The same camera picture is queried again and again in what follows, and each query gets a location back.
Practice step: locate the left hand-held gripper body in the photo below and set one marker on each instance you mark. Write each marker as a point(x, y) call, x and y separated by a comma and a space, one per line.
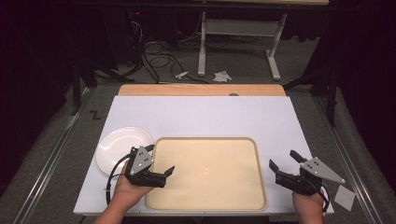
point(141, 161)

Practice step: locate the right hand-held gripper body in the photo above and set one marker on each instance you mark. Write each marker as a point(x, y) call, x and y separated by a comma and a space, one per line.
point(316, 171)

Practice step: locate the person's left hand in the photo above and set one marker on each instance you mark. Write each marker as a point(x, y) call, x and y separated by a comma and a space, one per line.
point(129, 191)

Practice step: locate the person's right hand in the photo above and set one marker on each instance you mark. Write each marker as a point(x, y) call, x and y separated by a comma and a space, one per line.
point(306, 203)

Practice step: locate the white round plate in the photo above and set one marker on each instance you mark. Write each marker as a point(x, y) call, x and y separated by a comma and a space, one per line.
point(115, 146)

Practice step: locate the white paper sheet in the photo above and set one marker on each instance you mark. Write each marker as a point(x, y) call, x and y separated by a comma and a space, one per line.
point(344, 198)

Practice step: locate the beige rectangular tray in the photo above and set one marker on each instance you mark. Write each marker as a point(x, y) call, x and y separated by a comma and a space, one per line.
point(211, 174)

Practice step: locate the white table mat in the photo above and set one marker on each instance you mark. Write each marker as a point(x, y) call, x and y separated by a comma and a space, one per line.
point(202, 118)

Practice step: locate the dark metal stand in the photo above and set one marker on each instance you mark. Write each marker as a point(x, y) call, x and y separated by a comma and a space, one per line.
point(332, 99)
point(77, 90)

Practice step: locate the small white scrap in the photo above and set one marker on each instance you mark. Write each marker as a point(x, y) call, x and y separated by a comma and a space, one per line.
point(181, 74)

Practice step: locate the small grey round knob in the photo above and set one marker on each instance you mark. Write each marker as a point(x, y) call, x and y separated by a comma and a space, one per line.
point(233, 94)

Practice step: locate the crumpled white paper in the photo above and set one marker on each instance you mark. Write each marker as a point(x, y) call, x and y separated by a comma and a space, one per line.
point(222, 76)

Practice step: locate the black equipment case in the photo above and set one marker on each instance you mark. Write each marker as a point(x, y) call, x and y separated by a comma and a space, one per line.
point(124, 37)

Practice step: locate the aluminium floor rail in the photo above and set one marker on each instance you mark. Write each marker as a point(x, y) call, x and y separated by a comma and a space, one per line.
point(353, 174)
point(44, 169)

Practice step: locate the white metal table frame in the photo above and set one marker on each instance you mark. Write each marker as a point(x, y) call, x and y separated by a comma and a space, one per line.
point(201, 46)

